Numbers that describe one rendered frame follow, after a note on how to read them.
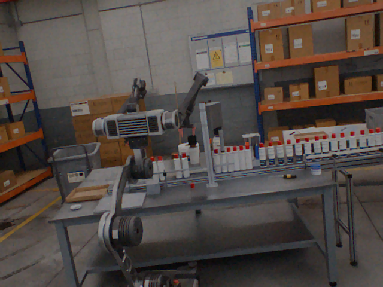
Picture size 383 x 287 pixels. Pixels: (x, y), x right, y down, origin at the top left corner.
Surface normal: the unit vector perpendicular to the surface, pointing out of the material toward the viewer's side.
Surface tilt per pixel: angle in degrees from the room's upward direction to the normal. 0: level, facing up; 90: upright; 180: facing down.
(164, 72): 90
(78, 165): 93
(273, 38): 89
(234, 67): 90
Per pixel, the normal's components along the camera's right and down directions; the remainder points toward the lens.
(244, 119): -0.19, 0.24
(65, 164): 0.14, 0.26
